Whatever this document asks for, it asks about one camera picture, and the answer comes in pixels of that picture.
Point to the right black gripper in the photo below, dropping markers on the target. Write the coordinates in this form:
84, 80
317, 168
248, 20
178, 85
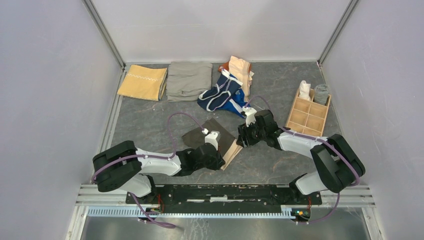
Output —
243, 134

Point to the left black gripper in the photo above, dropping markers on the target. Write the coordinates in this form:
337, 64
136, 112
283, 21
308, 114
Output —
219, 161

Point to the olive boxer briefs beige waistband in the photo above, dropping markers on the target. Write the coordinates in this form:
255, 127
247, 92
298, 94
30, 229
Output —
227, 142

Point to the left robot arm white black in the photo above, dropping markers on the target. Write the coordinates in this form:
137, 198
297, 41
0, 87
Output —
126, 167

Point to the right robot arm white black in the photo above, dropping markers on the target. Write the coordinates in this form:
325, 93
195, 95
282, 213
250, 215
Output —
337, 165

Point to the navy blue white-trimmed underwear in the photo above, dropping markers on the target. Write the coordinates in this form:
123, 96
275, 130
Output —
227, 94

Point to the peach orange underwear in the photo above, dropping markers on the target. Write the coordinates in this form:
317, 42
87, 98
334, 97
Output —
242, 70

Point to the wooden compartment organizer box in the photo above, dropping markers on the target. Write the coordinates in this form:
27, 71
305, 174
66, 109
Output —
308, 117

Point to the rolled white cloth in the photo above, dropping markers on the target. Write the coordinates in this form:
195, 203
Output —
304, 90

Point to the rolled grey striped cloth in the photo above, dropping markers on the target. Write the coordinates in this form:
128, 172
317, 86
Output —
321, 94

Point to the folded grey cloth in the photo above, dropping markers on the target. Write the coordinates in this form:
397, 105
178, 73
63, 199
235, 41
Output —
187, 80

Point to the folded yellow cloth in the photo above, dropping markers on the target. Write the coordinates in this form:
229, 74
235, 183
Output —
144, 83

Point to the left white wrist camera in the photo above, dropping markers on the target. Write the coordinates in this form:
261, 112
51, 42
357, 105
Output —
211, 137

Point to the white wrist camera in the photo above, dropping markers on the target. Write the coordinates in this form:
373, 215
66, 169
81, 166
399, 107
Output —
211, 137
249, 113

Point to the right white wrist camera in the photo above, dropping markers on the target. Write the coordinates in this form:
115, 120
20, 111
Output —
249, 113

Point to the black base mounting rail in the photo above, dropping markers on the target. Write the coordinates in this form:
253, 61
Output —
227, 198

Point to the aluminium frame rail front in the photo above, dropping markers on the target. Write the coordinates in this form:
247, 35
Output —
119, 203

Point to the right corner aluminium post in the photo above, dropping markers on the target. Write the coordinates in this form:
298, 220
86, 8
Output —
337, 31

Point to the corner aluminium post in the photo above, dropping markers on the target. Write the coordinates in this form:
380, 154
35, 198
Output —
337, 31
93, 12

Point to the left corner aluminium post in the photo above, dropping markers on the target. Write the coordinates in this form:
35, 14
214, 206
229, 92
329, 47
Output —
93, 12

